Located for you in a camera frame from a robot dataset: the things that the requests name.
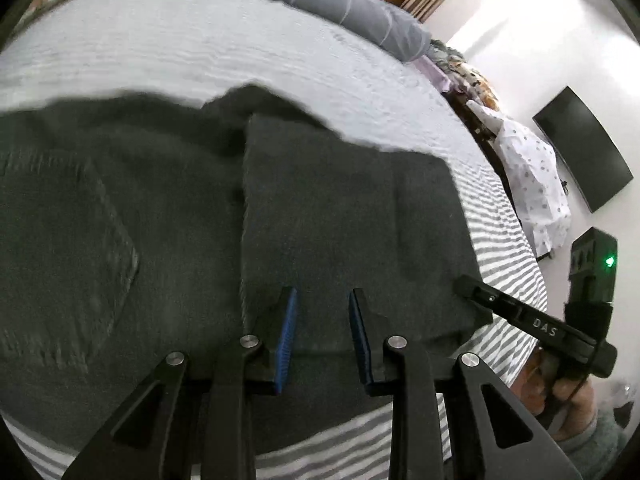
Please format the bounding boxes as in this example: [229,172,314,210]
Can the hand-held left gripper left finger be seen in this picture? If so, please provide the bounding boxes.
[60,287,301,480]

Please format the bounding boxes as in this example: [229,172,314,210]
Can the light purple cloth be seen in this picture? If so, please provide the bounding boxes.
[410,55,453,93]

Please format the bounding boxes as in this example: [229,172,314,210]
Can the person's right forearm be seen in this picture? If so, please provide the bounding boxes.
[555,410,633,472]

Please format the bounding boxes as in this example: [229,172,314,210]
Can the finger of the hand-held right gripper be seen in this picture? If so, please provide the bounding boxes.
[454,275,601,361]

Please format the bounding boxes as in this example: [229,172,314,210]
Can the person's right hand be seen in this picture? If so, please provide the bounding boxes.
[521,350,598,434]

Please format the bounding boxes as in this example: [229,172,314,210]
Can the white dotted cloth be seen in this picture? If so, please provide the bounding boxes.
[480,110,573,261]

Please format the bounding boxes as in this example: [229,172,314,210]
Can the floral blanket pile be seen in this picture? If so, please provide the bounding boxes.
[430,40,501,111]

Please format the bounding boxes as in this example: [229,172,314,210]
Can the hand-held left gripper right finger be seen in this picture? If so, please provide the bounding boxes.
[348,287,583,480]

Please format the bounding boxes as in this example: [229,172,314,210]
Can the grey white striped bed sheet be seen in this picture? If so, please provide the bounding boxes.
[0,0,548,480]

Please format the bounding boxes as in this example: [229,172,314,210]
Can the black wall television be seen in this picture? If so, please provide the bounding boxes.
[531,86,635,213]

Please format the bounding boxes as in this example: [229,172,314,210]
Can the dark grey denim pants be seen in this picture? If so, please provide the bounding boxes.
[0,82,493,453]

